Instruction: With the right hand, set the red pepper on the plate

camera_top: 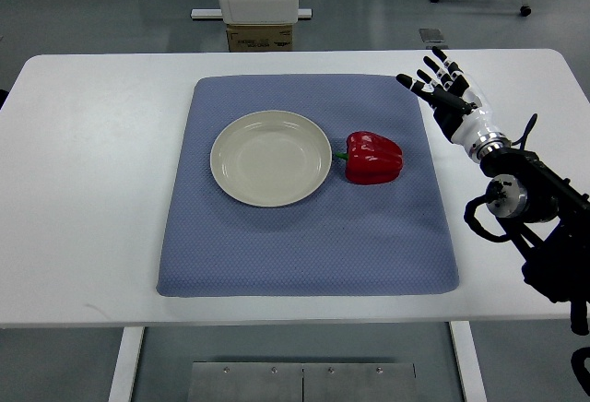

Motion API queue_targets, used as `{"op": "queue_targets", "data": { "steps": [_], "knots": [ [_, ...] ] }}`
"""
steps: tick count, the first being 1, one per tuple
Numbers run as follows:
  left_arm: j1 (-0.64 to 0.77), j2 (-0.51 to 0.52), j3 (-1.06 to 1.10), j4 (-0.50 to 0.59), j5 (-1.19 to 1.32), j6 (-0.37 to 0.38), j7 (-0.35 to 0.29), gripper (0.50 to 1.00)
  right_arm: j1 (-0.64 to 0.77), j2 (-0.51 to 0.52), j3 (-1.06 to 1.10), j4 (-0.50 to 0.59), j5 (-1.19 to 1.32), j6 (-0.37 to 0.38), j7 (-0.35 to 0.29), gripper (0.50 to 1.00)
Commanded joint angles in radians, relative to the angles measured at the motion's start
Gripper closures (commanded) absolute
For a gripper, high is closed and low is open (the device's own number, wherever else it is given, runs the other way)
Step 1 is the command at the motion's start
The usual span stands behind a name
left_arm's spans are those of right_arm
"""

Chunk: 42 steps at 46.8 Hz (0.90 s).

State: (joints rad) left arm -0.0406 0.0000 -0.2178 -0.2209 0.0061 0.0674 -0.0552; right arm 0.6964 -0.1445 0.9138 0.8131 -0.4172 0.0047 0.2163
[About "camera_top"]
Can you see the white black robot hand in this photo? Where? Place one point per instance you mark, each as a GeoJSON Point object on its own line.
{"type": "Point", "coordinates": [458, 105]}

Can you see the red bell pepper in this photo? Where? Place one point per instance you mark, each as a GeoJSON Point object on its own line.
{"type": "Point", "coordinates": [371, 158]}

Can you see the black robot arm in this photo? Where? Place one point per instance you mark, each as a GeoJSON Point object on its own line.
{"type": "Point", "coordinates": [547, 220]}

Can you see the cream round plate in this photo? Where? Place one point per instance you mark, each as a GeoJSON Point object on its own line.
{"type": "Point", "coordinates": [270, 158]}

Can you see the metal floor plate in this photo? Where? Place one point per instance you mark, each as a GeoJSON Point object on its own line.
{"type": "Point", "coordinates": [312, 381]}

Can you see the small metal floor cover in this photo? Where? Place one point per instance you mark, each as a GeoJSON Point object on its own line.
{"type": "Point", "coordinates": [432, 38]}

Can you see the blue textured mat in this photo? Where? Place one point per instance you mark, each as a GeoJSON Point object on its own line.
{"type": "Point", "coordinates": [344, 240]}

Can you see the cardboard box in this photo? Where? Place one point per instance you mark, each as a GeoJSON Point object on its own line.
{"type": "Point", "coordinates": [259, 38]}

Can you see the white table leg right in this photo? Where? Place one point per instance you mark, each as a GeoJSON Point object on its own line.
{"type": "Point", "coordinates": [466, 358]}

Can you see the white table leg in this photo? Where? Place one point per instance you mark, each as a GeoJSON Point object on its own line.
{"type": "Point", "coordinates": [124, 375]}
{"type": "Point", "coordinates": [466, 358]}

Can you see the white table leg left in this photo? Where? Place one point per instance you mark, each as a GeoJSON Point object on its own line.
{"type": "Point", "coordinates": [124, 375]}

